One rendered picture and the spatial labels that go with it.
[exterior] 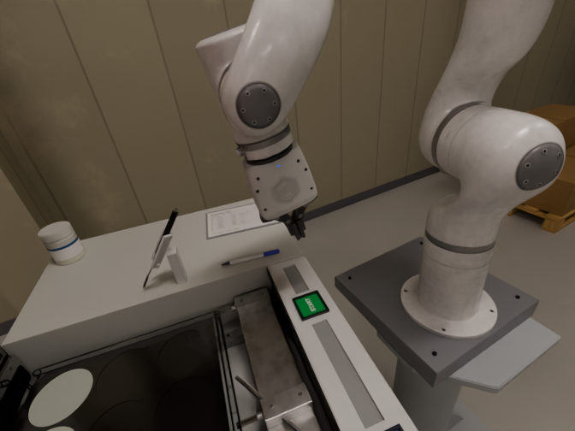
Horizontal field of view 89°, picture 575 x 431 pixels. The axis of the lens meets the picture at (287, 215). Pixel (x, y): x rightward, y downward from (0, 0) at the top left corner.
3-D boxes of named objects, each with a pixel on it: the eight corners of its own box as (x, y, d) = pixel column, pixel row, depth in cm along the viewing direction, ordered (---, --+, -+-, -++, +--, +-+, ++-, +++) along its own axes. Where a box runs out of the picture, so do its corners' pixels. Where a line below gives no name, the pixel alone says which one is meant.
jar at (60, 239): (52, 268, 75) (32, 239, 70) (61, 253, 81) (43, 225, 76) (83, 261, 77) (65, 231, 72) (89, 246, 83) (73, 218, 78)
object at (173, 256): (161, 292, 64) (139, 243, 57) (161, 280, 67) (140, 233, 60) (189, 283, 65) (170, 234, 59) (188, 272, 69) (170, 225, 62)
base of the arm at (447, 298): (448, 267, 76) (459, 203, 67) (519, 321, 60) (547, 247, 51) (383, 288, 72) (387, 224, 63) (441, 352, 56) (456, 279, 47)
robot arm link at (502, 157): (467, 215, 63) (491, 96, 51) (545, 269, 46) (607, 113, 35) (412, 224, 62) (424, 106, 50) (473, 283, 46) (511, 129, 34)
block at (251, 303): (238, 316, 67) (235, 307, 65) (235, 305, 70) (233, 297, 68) (271, 304, 69) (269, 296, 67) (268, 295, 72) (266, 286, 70)
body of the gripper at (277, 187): (240, 166, 41) (266, 227, 47) (305, 137, 42) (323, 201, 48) (230, 150, 47) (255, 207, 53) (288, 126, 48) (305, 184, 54)
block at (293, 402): (267, 429, 47) (264, 421, 45) (262, 408, 50) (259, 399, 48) (313, 410, 49) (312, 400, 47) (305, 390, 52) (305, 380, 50)
